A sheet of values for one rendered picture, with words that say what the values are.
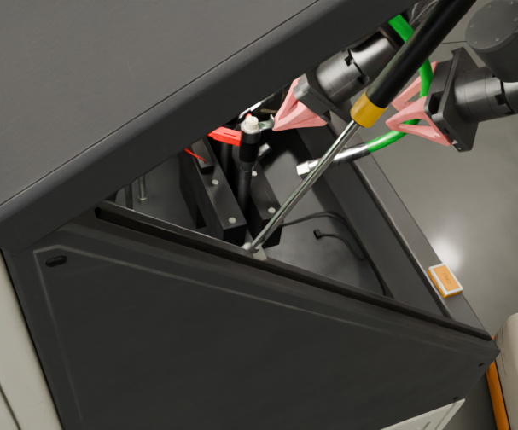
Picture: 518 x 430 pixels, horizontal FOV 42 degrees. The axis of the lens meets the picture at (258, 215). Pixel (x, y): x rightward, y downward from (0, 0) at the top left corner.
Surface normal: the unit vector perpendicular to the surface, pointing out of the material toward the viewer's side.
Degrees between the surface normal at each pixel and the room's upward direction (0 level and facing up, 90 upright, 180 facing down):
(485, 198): 0
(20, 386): 90
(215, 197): 0
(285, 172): 0
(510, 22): 48
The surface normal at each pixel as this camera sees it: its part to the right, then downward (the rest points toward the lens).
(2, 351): 0.36, 0.75
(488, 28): -0.68, -0.44
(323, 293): 0.69, -0.62
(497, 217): 0.09, -0.62
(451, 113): 0.69, -0.09
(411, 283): -0.93, 0.23
